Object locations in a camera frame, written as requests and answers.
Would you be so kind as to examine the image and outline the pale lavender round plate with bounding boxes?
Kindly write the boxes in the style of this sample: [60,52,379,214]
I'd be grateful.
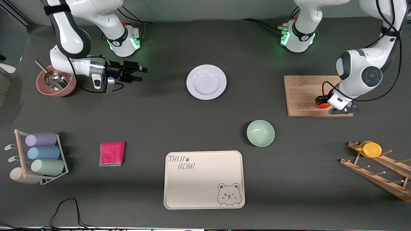
[186,64,227,100]

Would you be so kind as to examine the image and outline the wooden cutting board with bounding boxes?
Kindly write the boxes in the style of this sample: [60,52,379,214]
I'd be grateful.
[284,75,354,117]

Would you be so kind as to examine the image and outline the pink bowl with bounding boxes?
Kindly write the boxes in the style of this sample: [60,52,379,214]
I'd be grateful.
[36,65,77,97]

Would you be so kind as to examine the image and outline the yellow mug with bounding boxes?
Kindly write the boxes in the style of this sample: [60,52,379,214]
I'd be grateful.
[355,141,382,158]

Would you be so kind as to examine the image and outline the metal scoop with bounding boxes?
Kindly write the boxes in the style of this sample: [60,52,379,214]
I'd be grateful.
[35,60,69,92]

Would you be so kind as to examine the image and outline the mint green bowl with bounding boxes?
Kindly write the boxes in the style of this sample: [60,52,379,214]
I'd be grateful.
[247,120,275,147]

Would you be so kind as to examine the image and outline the pink folded cloth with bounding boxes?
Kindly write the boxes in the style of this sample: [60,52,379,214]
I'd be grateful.
[99,141,126,167]

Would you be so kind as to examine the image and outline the wooden mug rack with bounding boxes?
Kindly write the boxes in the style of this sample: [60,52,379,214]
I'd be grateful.
[340,141,411,202]

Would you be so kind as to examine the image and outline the purple cup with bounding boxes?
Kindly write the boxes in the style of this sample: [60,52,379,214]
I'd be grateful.
[25,132,57,147]

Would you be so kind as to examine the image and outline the blue cup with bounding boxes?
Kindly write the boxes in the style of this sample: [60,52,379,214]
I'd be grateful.
[27,146,60,160]

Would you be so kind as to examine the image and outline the green cup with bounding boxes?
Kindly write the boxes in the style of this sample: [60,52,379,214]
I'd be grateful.
[31,159,65,176]

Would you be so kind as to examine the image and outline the cream tray with bear print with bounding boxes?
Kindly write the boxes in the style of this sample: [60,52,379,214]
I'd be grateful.
[163,150,246,210]

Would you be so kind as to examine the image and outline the beige cup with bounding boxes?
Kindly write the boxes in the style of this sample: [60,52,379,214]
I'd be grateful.
[10,167,40,185]

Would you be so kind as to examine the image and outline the black right arm base cables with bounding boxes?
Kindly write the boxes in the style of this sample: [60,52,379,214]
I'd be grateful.
[117,5,153,40]

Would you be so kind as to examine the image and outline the black arm base cables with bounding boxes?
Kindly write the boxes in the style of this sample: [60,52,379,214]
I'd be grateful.
[242,6,301,36]
[117,5,153,40]

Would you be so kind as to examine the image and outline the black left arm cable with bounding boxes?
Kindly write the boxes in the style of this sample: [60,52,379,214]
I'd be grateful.
[322,0,404,103]

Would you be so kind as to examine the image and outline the black left arm base cables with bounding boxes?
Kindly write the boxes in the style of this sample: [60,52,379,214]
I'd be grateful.
[242,6,301,36]

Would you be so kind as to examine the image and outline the black frame bar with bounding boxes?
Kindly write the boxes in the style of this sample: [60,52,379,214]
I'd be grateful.
[0,4,33,25]

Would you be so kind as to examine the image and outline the white wire cup rack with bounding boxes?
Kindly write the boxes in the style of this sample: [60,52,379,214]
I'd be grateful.
[4,129,69,185]

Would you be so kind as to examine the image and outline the black looped cable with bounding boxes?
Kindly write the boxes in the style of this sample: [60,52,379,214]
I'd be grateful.
[49,198,97,229]

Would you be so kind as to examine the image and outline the black cable along table edge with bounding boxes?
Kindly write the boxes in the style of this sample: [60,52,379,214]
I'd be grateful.
[0,221,129,231]

